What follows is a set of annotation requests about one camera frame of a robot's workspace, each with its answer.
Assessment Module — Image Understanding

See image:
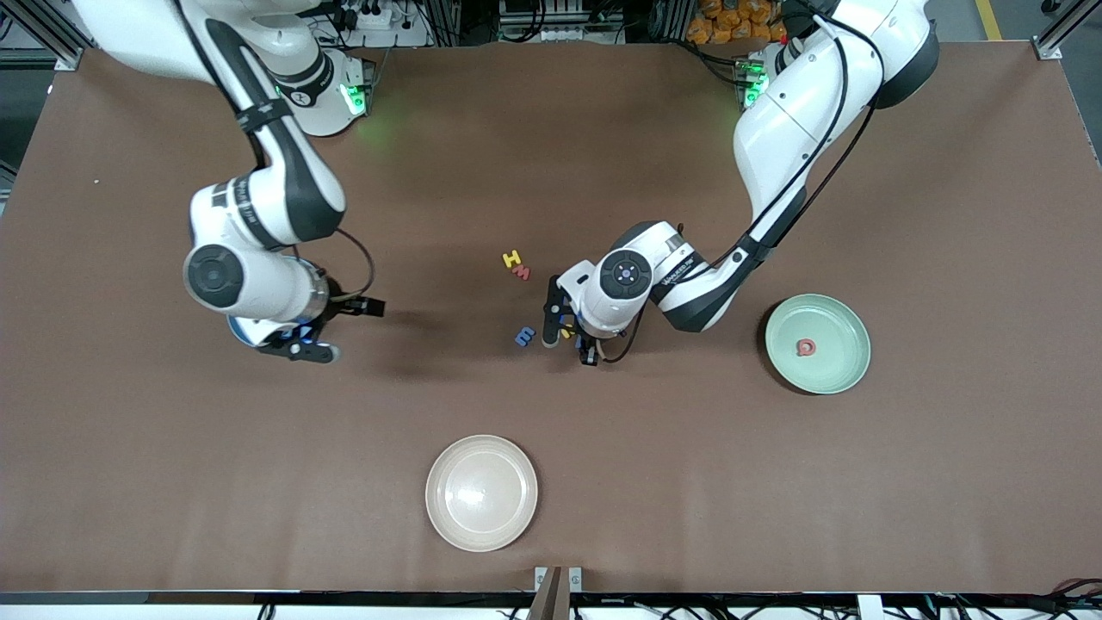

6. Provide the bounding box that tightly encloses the brown camera post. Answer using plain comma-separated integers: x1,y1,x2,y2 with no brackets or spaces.
527,566,562,620

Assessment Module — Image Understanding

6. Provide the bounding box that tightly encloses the black and red cable bundle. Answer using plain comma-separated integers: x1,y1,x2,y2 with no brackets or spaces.
930,575,1102,620

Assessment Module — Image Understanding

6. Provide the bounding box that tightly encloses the aluminium frame post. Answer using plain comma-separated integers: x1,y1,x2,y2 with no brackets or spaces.
0,0,87,71
1033,0,1102,61

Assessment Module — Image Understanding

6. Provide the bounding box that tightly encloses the beige plate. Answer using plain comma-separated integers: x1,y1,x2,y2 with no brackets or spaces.
424,434,540,553

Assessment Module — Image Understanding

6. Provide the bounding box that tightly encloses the black arm base connector box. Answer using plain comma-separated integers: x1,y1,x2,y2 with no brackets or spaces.
734,55,767,111
343,57,377,117

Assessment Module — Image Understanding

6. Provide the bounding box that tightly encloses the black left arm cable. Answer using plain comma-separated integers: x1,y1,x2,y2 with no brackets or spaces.
600,13,883,364

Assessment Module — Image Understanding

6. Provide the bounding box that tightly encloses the blue plate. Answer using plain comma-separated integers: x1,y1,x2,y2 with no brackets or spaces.
227,314,321,350

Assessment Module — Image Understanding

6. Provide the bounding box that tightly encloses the pale green plate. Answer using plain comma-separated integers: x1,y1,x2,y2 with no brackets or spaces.
765,294,872,395

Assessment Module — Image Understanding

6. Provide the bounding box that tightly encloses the pile of orange objects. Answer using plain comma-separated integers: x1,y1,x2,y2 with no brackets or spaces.
686,0,789,46

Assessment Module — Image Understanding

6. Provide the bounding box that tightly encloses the dark equipment rack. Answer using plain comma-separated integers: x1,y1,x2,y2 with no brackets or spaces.
448,0,690,46

